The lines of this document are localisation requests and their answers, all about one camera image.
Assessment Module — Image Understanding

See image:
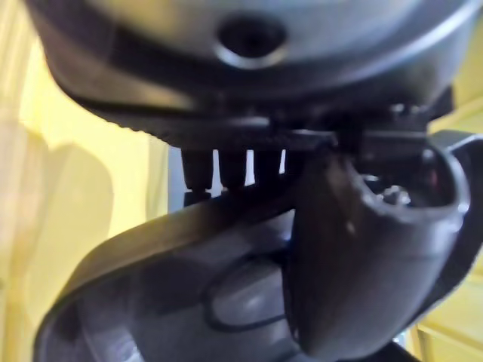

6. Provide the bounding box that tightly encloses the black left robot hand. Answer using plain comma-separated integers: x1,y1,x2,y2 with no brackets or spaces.
21,0,483,357

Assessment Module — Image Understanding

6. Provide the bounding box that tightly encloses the black sole-shaped plastic housing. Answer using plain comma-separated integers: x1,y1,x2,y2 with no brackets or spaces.
35,130,472,362

